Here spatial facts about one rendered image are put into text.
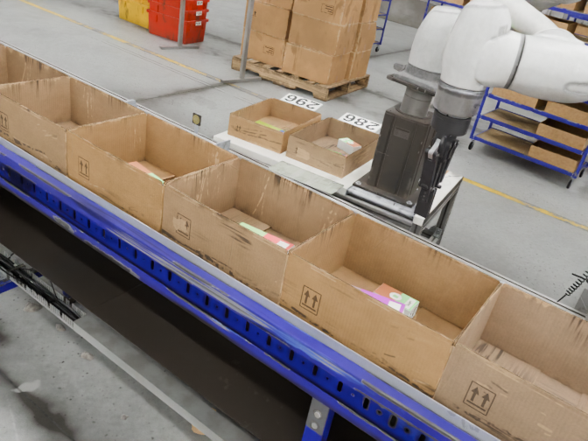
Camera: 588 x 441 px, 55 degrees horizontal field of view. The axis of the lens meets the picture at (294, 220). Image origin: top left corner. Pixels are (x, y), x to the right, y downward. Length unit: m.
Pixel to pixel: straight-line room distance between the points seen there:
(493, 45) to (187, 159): 1.01
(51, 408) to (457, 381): 1.56
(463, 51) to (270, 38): 5.28
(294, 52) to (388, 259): 4.81
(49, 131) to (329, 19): 4.40
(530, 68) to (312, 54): 4.97
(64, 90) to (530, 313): 1.64
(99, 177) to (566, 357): 1.24
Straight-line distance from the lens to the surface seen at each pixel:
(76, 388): 2.36
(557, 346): 1.40
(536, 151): 5.38
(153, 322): 1.67
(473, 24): 1.12
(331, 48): 5.92
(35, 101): 2.13
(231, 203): 1.69
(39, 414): 2.30
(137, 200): 1.55
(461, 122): 1.17
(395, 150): 2.26
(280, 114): 2.89
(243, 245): 1.31
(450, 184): 2.60
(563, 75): 1.15
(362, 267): 1.50
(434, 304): 1.45
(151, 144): 1.90
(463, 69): 1.13
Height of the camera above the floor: 1.70
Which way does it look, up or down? 29 degrees down
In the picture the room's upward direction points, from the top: 11 degrees clockwise
